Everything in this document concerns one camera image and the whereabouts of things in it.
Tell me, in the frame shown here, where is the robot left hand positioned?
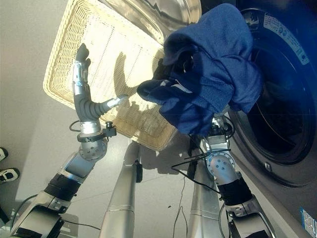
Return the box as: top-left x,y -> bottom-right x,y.
71,43 -> 129,123

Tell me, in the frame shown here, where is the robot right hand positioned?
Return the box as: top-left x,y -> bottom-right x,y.
152,58 -> 174,81

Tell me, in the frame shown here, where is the blue hooded sweatshirt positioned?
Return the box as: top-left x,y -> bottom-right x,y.
136,2 -> 264,136

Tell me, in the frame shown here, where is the chrome washing machine door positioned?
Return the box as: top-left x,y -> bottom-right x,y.
99,0 -> 203,45

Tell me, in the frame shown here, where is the grey front-load washing machine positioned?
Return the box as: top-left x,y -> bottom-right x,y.
198,0 -> 317,238

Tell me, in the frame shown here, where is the cream wicker laundry basket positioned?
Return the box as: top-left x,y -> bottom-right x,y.
43,0 -> 178,152

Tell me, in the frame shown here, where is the black box on leg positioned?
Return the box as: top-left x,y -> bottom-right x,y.
135,160 -> 144,183

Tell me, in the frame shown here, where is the robot left leg silver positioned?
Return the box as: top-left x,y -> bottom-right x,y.
99,141 -> 144,238

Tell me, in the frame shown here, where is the robot leg silver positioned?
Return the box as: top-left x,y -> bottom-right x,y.
99,141 -> 144,238
187,138 -> 222,238

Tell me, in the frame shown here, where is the white label on washer rim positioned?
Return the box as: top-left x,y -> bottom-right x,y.
263,12 -> 310,65

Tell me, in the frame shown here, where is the robot right leg silver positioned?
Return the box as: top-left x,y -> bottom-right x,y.
187,138 -> 222,238

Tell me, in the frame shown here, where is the blue sticker on washer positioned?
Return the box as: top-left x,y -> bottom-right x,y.
299,206 -> 316,232

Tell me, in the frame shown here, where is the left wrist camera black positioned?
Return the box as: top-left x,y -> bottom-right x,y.
105,121 -> 117,137

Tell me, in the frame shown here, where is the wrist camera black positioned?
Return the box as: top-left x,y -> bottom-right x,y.
105,121 -> 117,137
209,123 -> 229,143

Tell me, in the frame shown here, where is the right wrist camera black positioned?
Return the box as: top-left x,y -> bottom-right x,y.
209,123 -> 229,143

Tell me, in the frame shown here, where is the black floor cable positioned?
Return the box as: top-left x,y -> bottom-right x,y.
61,219 -> 103,230

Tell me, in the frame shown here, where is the thin white floor cable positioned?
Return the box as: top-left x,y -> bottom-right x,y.
172,175 -> 189,238

